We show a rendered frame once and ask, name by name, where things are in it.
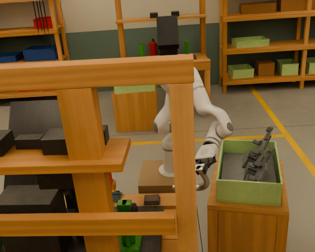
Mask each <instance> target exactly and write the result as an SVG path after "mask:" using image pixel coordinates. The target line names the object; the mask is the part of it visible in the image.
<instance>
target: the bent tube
mask: <svg viewBox="0 0 315 252"><path fill-rule="evenodd" d="M204 167H205V164H204V163H203V164H196V165H195V171H196V172H198V173H199V174H200V176H201V177H202V179H203V184H200V185H196V191H203V190H205V189H207V188H208V187H209V185H210V179H209V176H208V175H207V173H206V174H204V173H203V172H202V171H203V169H204ZM172 190H173V191H175V185H173V186H172Z"/></svg>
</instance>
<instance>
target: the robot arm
mask: <svg viewBox="0 0 315 252"><path fill-rule="evenodd" d="M160 86H161V87H162V88H163V89H164V90H165V92H166V96H165V103H164V106H163V108H162V109H161V110H160V112H159V113H158V114H157V116H156V117H155V119H154V122H153V129H154V131H155V132H156V133H157V134H159V135H165V134H167V135H166V136H165V137H164V138H163V140H162V156H163V164H162V165H161V166H160V167H159V173H160V174H161V175H162V176H164V177H168V178H174V162H173V145H172V127H171V110H170V93H169V84H160ZM193 104H194V107H195V109H196V111H197V113H198V114H199V115H200V116H205V115H213V116H215V118H216V119H217V121H213V122H212V123H211V125H210V127H209V130H208V132H207V134H206V137H205V139H204V142H203V144H202V146H201V147H200V149H199V150H198V152H197V154H196V156H195V164H196V165H198V164H205V166H204V168H203V171H202V172H203V173H204V175H206V173H207V170H208V168H210V166H211V165H212V164H214V163H216V162H217V156H218V150H219V147H220V144H221V142H222V140H223V139H225V138H226V137H228V136H230V135H231V134H233V132H234V127H233V124H232V122H231V120H230V118H229V116H228V114H227V113H226V112H225V111H224V110H223V109H221V108H219V107H217V106H214V105H212V104H211V101H210V99H209V96H208V94H207V91H206V89H205V86H204V84H203V82H202V79H201V77H200V75H199V72H198V71H197V69H196V68H195V67H194V83H193Z"/></svg>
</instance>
